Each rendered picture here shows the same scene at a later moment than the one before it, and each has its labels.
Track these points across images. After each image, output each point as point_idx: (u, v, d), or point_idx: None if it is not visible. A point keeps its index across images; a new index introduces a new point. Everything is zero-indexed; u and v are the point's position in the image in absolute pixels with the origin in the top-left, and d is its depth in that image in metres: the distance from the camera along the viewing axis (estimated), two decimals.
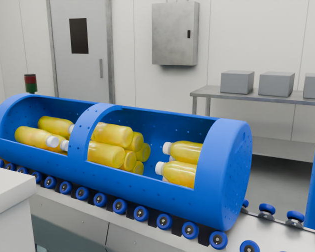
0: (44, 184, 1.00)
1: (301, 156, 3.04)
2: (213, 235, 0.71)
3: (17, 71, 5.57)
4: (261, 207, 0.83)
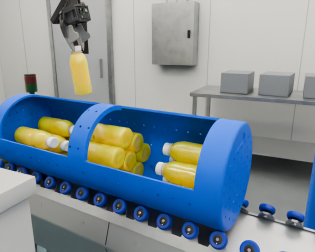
0: (44, 184, 1.00)
1: (301, 156, 3.04)
2: (213, 235, 0.71)
3: (17, 71, 5.57)
4: (261, 207, 0.83)
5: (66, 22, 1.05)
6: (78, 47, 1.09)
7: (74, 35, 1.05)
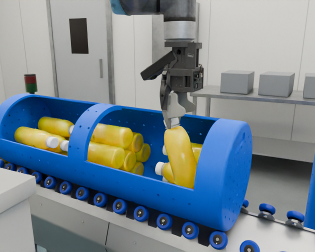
0: (44, 184, 1.00)
1: (301, 156, 3.04)
2: (213, 235, 0.71)
3: (17, 71, 5.57)
4: (261, 207, 0.83)
5: (169, 88, 0.70)
6: (176, 120, 0.74)
7: (178, 110, 0.70)
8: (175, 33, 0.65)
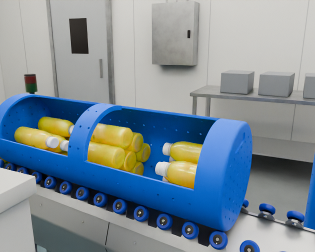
0: (44, 184, 1.00)
1: (301, 156, 3.04)
2: (213, 235, 0.71)
3: (17, 71, 5.57)
4: (261, 207, 0.83)
5: None
6: (163, 163, 0.79)
7: None
8: None
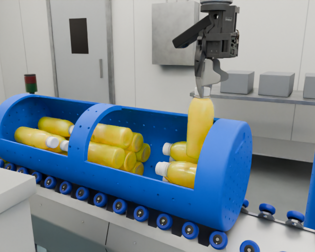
0: (44, 184, 1.00)
1: (301, 156, 3.04)
2: (213, 235, 0.71)
3: (17, 71, 5.57)
4: (261, 207, 0.83)
5: (204, 54, 0.68)
6: (163, 163, 0.79)
7: (213, 77, 0.68)
8: None
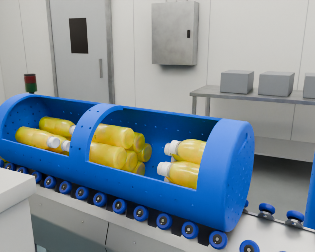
0: (44, 182, 1.00)
1: (301, 156, 3.04)
2: (214, 234, 0.71)
3: (17, 71, 5.57)
4: (261, 207, 0.83)
5: None
6: (165, 164, 0.79)
7: None
8: None
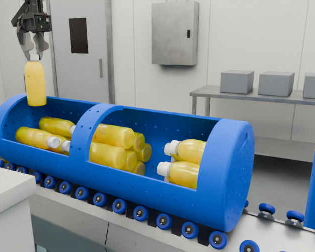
0: (44, 182, 1.00)
1: (301, 156, 3.04)
2: (214, 234, 0.71)
3: (17, 71, 5.57)
4: (261, 207, 0.83)
5: (24, 29, 0.99)
6: (165, 164, 0.79)
7: (30, 44, 0.99)
8: None
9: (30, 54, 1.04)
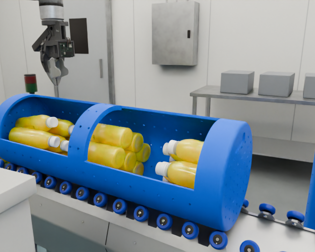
0: (44, 184, 1.00)
1: (301, 156, 3.04)
2: (213, 235, 0.71)
3: (17, 71, 5.57)
4: (261, 207, 0.83)
5: (46, 55, 0.96)
6: (163, 163, 0.79)
7: (56, 71, 0.97)
8: (44, 14, 0.92)
9: (52, 121, 1.06)
